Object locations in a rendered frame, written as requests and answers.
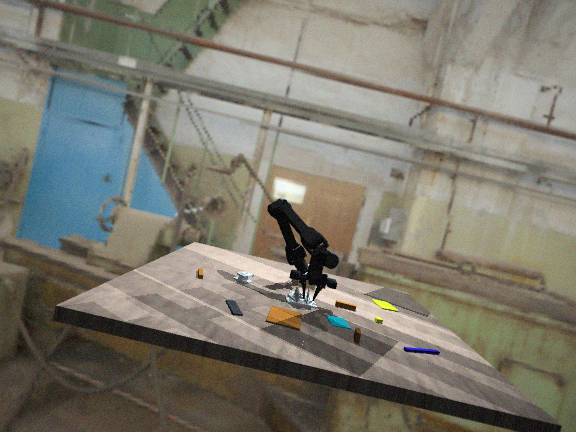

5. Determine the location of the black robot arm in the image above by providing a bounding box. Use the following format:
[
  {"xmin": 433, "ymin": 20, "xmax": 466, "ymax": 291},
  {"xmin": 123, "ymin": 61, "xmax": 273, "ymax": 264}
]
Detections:
[{"xmin": 267, "ymin": 199, "xmax": 339, "ymax": 286}]

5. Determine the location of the dark blue bar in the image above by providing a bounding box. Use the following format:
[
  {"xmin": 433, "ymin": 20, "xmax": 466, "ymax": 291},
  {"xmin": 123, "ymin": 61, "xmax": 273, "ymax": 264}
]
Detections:
[{"xmin": 403, "ymin": 347, "xmax": 440, "ymax": 355}]

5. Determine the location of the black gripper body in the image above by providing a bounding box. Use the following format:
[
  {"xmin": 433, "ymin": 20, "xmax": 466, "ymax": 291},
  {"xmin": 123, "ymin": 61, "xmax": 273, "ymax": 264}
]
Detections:
[{"xmin": 289, "ymin": 260, "xmax": 337, "ymax": 289}]

